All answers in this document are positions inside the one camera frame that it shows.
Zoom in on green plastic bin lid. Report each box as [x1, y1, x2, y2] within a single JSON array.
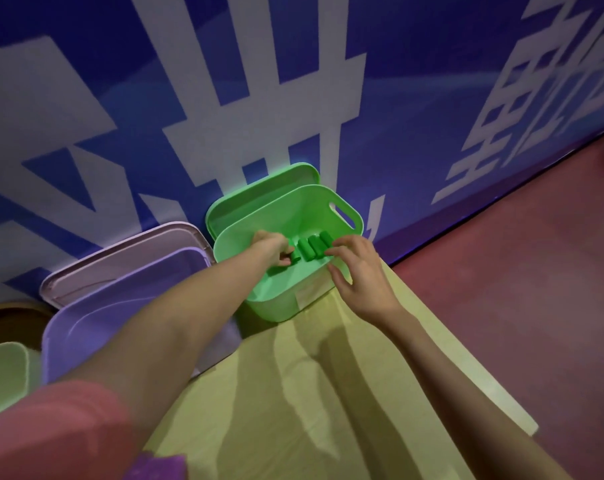
[[205, 163, 323, 240]]

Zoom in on green plastic storage bin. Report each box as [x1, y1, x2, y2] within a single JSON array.
[[214, 185, 365, 323]]

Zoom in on pale pink bin lid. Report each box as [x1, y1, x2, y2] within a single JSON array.
[[39, 222, 215, 309]]

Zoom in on person's right forearm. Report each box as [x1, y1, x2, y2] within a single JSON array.
[[377, 309, 575, 480]]

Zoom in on brown round wooden stool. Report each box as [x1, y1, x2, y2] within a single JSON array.
[[0, 301, 53, 351]]

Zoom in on person's left forearm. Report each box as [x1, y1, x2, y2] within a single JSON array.
[[64, 242, 271, 395]]

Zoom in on pink shirt sleeve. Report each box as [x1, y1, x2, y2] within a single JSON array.
[[0, 380, 150, 480]]

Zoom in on purple garment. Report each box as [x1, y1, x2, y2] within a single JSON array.
[[124, 454, 188, 480]]

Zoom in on person's left hand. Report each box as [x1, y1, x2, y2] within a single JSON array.
[[252, 230, 295, 268]]

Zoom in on light green plastic bin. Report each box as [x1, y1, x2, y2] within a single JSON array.
[[0, 342, 43, 424]]

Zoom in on person's right hand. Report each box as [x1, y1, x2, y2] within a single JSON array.
[[324, 235, 402, 326]]

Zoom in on purple plastic storage bin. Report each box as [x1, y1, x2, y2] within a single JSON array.
[[42, 247, 242, 385]]

